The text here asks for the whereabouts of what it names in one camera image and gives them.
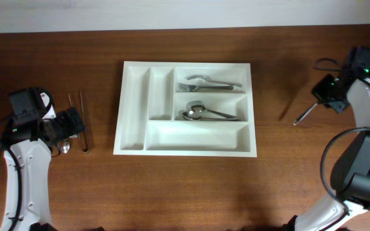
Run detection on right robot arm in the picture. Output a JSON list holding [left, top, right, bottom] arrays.
[[282, 46, 370, 230]]

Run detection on steel fork crosswise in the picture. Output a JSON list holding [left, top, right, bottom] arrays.
[[185, 75, 242, 87]]

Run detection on long metal tongs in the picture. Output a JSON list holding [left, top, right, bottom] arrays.
[[67, 91, 90, 154]]

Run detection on white plastic knife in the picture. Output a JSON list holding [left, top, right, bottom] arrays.
[[40, 92, 57, 120]]

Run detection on small steel teaspoon lower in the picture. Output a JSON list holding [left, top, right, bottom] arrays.
[[59, 140, 71, 154]]

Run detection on large steel spoon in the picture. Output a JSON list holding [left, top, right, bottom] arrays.
[[182, 111, 240, 121], [186, 101, 241, 120]]

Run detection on steel fork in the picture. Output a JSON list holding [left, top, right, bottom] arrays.
[[293, 103, 318, 126], [177, 83, 234, 92]]

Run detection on white cutlery tray organizer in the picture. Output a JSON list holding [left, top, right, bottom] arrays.
[[113, 61, 257, 158]]

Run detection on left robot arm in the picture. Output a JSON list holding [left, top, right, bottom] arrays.
[[0, 87, 85, 230]]

